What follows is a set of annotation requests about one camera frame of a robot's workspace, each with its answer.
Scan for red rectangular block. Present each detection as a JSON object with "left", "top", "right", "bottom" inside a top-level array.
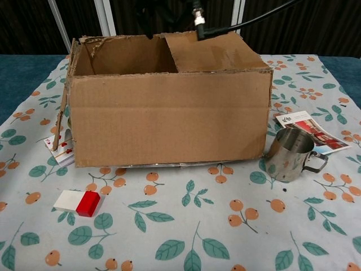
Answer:
[{"left": 76, "top": 190, "right": 102, "bottom": 218}]

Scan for stainless steel gooseneck cup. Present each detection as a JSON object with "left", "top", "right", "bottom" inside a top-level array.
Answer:
[{"left": 262, "top": 128, "right": 329, "bottom": 183}]

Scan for wide white frame post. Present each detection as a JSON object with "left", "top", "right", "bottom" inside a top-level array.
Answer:
[
  {"left": 231, "top": 0, "right": 246, "bottom": 33},
  {"left": 94, "top": 0, "right": 116, "bottom": 37}
]

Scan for deck of playing cards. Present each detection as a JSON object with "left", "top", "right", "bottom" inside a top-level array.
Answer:
[{"left": 44, "top": 134, "right": 76, "bottom": 167}]

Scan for brown cardboard box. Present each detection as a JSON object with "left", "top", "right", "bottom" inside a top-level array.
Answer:
[{"left": 52, "top": 30, "right": 274, "bottom": 168}]

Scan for floral print tablecloth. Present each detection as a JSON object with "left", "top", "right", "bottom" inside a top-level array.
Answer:
[{"left": 0, "top": 53, "right": 361, "bottom": 271}]

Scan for white rectangular block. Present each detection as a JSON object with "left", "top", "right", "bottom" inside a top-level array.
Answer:
[{"left": 52, "top": 189, "right": 85, "bottom": 212}]

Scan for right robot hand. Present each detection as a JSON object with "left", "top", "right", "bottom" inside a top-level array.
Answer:
[{"left": 140, "top": 0, "right": 192, "bottom": 40}]

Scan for black right hand cable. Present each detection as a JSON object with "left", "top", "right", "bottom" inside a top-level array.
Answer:
[{"left": 191, "top": 0, "right": 304, "bottom": 42}]

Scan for thin white frame post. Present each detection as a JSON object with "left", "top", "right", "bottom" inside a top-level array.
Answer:
[{"left": 47, "top": 0, "right": 74, "bottom": 55}]

